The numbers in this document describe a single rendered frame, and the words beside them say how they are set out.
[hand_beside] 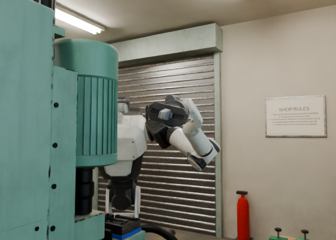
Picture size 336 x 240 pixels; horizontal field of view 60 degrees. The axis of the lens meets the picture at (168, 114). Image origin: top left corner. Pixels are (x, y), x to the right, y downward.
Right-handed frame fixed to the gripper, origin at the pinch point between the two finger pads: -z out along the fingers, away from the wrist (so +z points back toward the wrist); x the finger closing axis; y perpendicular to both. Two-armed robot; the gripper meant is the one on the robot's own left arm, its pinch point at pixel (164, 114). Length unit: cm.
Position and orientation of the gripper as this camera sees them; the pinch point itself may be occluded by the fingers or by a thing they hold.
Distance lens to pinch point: 83.2
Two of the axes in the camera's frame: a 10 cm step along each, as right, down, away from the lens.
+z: 2.4, -0.3, 9.7
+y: 2.2, -9.7, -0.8
